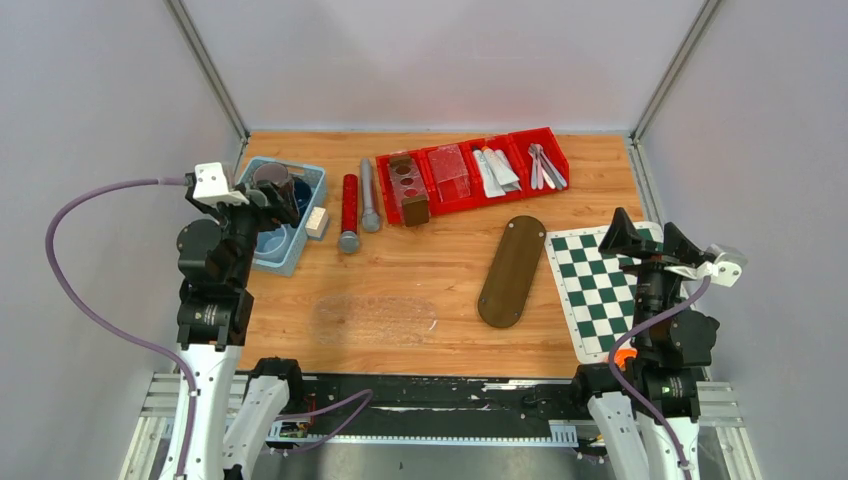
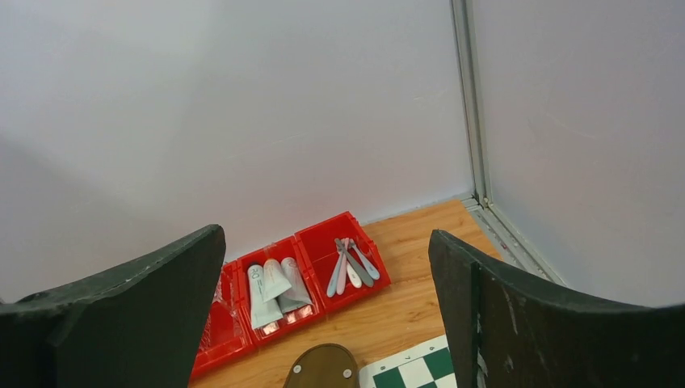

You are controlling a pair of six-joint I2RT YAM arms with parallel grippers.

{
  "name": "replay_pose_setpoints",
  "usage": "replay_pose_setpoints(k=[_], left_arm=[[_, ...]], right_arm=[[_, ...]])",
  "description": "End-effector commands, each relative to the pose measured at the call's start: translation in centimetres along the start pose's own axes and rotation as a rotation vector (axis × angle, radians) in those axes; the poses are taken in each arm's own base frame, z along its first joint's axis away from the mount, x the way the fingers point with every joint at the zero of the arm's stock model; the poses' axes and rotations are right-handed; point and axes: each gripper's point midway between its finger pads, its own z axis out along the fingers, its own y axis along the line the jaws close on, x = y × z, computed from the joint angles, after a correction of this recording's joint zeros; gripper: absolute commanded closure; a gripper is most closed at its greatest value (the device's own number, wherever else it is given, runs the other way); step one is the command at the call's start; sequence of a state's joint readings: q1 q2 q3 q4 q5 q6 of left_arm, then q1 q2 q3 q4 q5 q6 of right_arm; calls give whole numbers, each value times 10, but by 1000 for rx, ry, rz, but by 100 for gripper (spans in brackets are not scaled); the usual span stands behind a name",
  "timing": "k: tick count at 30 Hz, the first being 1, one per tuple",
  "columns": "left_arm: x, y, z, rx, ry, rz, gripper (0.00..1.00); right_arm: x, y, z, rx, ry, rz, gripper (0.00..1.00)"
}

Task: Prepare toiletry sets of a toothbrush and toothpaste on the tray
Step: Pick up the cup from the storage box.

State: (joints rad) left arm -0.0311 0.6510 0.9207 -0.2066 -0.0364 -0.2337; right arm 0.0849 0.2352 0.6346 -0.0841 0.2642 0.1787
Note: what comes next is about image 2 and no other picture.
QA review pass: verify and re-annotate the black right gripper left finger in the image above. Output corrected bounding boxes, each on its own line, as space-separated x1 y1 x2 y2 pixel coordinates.
1 224 226 387

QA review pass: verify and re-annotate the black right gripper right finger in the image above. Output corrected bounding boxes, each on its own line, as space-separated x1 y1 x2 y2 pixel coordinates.
429 230 684 387

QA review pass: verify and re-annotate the white toothpaste tube left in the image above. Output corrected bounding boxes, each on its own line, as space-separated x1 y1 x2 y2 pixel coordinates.
247 264 283 330

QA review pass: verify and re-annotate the white toothpaste tube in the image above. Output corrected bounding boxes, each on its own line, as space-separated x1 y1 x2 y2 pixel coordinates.
247 264 283 330
262 259 292 302

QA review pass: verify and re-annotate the white toothpaste tube middle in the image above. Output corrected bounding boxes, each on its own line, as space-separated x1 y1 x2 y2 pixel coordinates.
262 259 292 302

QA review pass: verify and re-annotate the red bin with toothpaste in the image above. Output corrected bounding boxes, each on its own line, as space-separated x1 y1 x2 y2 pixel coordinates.
237 237 325 347

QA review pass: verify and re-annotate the white toothbrush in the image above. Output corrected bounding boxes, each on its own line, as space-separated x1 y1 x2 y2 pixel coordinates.
347 238 380 287

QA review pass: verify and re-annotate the grey toothpaste tube right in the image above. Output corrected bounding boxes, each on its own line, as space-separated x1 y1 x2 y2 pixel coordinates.
277 257 312 314

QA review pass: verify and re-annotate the light blue toothbrush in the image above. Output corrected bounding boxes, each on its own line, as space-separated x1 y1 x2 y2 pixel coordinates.
326 252 343 298

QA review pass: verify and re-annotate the brown oval wooden tray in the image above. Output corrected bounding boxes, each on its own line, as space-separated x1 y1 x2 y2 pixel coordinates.
284 344 359 388

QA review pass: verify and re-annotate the green white chessboard mat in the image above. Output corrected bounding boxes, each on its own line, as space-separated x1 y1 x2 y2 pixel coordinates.
359 335 457 388

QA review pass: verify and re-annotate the red bin with clear sheet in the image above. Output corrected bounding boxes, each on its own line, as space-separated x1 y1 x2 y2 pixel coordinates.
191 261 256 381

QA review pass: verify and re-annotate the red bin with toothbrushes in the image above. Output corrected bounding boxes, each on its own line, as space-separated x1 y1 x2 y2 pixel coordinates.
295 212 391 314

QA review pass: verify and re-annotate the aluminium corner frame post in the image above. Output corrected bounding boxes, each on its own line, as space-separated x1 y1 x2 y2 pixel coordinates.
451 0 566 286

